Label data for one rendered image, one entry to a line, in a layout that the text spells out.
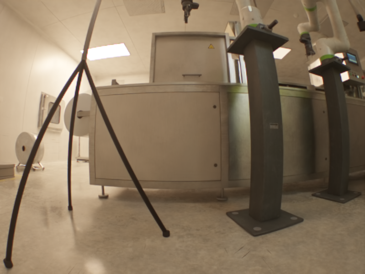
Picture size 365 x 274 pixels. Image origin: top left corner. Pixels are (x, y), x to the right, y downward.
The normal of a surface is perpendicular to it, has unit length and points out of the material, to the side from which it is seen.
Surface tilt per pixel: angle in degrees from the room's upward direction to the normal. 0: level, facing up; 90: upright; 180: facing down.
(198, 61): 90
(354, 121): 90
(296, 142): 90
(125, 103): 90
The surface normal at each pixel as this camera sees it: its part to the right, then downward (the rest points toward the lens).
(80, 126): -0.01, -0.06
